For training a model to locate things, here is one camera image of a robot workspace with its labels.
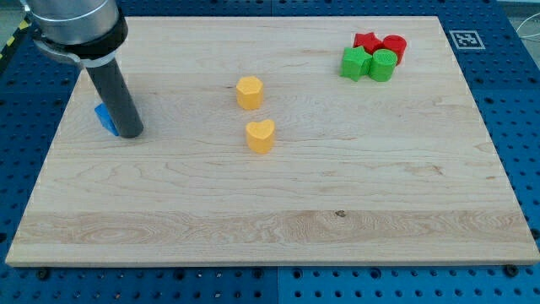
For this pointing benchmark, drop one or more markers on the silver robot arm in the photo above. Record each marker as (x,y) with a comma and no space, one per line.
(84,33)

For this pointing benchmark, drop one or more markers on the yellow heart block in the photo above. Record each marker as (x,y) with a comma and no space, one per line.
(260,136)

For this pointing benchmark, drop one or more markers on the wooden board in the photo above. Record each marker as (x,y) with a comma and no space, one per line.
(401,172)

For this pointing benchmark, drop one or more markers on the yellow hexagon block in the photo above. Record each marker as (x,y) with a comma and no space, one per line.
(249,92)

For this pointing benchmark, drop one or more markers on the green star block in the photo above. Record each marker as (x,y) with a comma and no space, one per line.
(355,63)

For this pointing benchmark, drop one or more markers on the green cylinder block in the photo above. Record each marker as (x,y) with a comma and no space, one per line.
(383,64)

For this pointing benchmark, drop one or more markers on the red star block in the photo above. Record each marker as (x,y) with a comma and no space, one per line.
(368,41)

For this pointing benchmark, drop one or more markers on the red cylinder block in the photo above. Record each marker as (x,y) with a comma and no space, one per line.
(397,44)

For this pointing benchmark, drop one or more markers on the blue block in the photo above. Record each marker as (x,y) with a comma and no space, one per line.
(105,119)

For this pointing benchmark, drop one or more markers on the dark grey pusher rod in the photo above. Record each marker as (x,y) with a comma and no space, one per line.
(114,93)

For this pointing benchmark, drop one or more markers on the white fiducial marker tag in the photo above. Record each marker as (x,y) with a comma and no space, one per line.
(467,40)

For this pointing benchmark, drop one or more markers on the yellow black hazard tape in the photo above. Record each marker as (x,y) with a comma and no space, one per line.
(13,42)

